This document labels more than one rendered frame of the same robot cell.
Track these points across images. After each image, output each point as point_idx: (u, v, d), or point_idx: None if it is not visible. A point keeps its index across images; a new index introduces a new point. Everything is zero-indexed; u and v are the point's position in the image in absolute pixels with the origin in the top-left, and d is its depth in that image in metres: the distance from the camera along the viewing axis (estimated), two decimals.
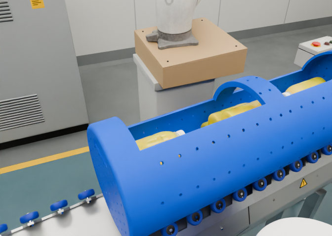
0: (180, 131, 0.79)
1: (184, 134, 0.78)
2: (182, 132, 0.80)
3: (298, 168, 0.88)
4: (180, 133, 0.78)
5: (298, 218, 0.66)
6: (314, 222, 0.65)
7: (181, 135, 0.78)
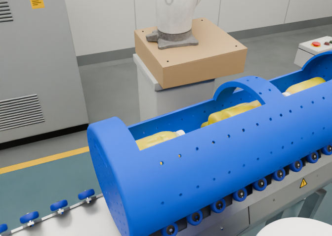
0: (180, 131, 0.79)
1: (184, 134, 0.78)
2: (182, 132, 0.80)
3: (298, 168, 0.88)
4: (180, 133, 0.78)
5: (298, 218, 0.66)
6: (314, 222, 0.65)
7: (181, 135, 0.78)
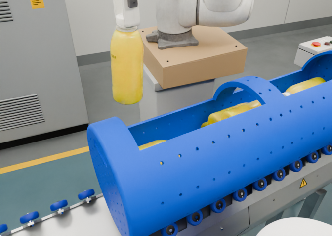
0: (116, 20, 0.53)
1: (119, 21, 0.53)
2: (120, 15, 0.54)
3: (298, 168, 0.88)
4: (118, 24, 0.53)
5: (298, 218, 0.66)
6: (314, 222, 0.65)
7: (120, 25, 0.53)
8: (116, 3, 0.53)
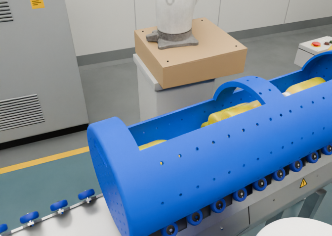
0: None
1: None
2: None
3: (298, 168, 0.88)
4: None
5: (298, 218, 0.66)
6: (314, 222, 0.65)
7: None
8: None
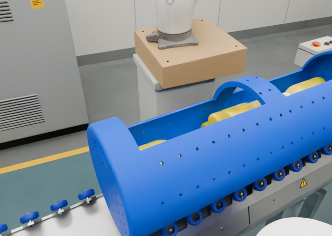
0: None
1: None
2: None
3: (298, 168, 0.88)
4: None
5: (298, 218, 0.66)
6: (314, 222, 0.65)
7: None
8: None
